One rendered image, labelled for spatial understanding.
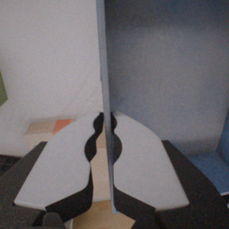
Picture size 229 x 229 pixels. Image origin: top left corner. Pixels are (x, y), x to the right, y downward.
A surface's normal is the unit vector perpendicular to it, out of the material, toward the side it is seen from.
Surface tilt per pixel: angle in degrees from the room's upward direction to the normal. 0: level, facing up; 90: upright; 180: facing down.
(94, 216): 90
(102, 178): 0
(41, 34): 0
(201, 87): 1
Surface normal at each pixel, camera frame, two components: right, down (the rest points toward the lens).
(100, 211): -0.16, -0.86
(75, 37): 0.07, 0.48
